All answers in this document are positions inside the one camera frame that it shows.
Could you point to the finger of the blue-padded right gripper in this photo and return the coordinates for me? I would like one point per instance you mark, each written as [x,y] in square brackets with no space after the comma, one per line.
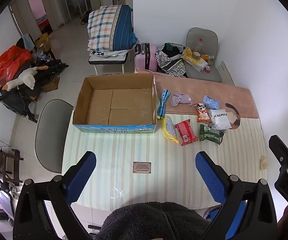
[279,149]

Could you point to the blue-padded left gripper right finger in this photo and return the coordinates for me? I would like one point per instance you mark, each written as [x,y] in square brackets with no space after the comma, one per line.
[247,210]

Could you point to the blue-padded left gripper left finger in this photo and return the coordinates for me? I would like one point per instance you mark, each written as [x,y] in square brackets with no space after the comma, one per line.
[31,218]

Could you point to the white NMAX pouch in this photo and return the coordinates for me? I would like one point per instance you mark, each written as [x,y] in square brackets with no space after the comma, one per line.
[218,119]

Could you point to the green snack packet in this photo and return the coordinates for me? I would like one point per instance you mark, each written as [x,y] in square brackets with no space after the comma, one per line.
[210,134]

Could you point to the red snack packet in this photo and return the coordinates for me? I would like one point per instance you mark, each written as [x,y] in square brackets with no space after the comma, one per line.
[186,133]

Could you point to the yellow silver mesh sponge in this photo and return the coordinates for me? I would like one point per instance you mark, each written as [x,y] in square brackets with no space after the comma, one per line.
[168,129]

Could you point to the purple cloth sock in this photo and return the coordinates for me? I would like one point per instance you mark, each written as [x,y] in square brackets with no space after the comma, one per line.
[181,98]

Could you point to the dark wooden chair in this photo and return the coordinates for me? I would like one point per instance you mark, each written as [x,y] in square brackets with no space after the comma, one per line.
[5,174]

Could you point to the light blue tissue pack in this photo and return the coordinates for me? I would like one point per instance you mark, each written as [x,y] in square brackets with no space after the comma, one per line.
[211,103]

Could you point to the orange panda snack packet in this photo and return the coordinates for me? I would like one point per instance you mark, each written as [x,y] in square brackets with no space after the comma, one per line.
[202,115]

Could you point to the dark fuzzy hat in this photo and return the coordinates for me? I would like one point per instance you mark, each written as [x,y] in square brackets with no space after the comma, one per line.
[153,220]

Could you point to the grey round chair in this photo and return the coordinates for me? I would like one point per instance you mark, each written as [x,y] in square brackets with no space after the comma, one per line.
[51,131]

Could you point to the brown label tag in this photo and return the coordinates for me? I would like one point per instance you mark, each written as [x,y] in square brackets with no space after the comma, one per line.
[140,167]

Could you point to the grey chair with clutter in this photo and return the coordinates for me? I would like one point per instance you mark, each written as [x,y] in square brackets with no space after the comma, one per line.
[209,53]

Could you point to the tape roll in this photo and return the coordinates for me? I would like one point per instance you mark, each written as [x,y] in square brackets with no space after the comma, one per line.
[196,55]

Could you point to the blue striped packet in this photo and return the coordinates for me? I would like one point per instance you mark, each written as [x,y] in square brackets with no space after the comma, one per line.
[162,106]

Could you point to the clear plastic bottle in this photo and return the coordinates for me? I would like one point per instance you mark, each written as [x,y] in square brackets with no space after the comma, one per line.
[198,46]

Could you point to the small cardboard box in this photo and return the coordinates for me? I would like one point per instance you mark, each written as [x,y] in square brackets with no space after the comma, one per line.
[52,85]

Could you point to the yellow plastic bag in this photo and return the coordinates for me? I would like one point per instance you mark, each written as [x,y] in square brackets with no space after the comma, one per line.
[188,56]

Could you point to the white goose plush toy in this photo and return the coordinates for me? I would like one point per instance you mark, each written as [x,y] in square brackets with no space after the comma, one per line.
[25,78]

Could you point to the open cardboard box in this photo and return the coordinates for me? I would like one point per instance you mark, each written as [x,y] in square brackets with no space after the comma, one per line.
[118,103]

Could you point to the patterned black white bag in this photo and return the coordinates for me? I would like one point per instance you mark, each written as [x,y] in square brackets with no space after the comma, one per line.
[170,59]

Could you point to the red plastic bag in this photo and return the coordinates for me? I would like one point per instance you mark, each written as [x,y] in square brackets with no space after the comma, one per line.
[11,61]

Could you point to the pink suitcase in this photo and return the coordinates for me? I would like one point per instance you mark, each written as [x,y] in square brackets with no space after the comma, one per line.
[145,57]

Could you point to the white folding stool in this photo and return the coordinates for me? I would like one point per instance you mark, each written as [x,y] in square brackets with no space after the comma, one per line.
[120,59]

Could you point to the black stroller frame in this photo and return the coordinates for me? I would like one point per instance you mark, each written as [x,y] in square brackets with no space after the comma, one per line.
[19,98]

